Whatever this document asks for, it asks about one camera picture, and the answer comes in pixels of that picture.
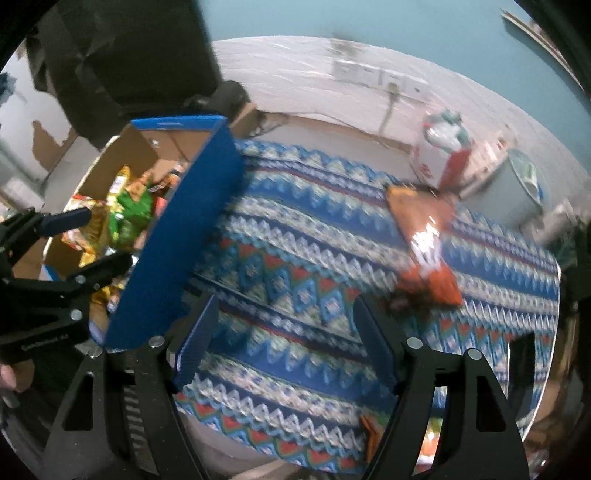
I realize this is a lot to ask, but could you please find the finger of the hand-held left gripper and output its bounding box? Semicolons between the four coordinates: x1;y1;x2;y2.
0;207;93;278
60;251;134;301

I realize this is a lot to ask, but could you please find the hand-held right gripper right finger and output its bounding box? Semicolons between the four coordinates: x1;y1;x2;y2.
353;295;532;480

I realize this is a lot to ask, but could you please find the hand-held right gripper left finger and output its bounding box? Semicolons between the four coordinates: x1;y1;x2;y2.
44;293;220;480

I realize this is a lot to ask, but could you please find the yellow striped snack packet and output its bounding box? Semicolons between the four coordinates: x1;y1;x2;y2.
62;196;112;271

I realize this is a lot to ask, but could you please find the small yellow green snack packet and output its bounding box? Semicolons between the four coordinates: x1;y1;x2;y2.
111;165;134;195

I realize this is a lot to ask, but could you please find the blue cardboard box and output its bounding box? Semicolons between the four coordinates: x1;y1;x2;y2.
44;115;245;352

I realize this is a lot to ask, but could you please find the orange white snack packet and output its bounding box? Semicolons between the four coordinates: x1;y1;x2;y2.
134;168;188;197

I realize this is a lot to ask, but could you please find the orange chip bag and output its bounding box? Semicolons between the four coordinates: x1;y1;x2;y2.
385;182;465;308

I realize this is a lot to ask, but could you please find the person's left hand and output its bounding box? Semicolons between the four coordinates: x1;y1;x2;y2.
0;362;21;393

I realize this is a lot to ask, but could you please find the blue patterned tablecloth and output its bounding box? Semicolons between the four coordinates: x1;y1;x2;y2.
173;141;561;476

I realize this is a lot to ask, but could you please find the dark cloth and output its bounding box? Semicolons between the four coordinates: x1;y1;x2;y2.
25;0;222;148

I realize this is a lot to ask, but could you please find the white red carton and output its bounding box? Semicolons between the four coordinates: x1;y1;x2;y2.
410;138;476;190

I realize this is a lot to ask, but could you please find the light blue bin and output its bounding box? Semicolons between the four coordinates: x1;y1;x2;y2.
466;150;550;227

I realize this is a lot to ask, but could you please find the black cylinder device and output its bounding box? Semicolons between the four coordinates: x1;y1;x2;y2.
185;80;247;116

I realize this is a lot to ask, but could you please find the white green plastic bag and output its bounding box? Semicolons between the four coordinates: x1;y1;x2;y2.
422;108;472;153

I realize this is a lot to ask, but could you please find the white red package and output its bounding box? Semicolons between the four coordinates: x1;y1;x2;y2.
471;134;511;185

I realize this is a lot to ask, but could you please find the white power strip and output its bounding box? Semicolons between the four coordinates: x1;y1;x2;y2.
332;58;430;99

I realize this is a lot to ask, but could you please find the wooden wall shelf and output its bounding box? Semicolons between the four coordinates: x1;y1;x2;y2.
501;7;583;84

